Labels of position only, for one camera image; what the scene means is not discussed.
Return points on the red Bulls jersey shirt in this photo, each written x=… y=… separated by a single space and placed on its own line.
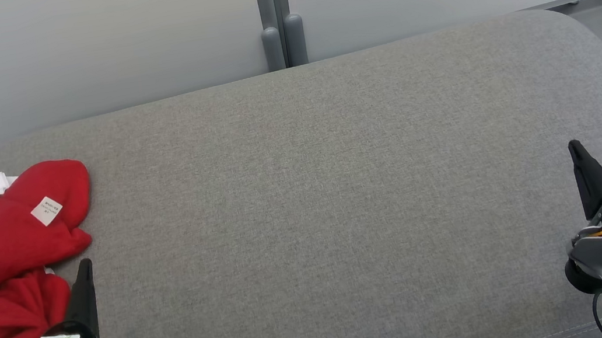
x=4 y=234

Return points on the short grey rounded post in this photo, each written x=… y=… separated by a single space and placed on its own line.
x=273 y=49

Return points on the grey fabric sofa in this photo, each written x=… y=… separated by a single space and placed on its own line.
x=343 y=216

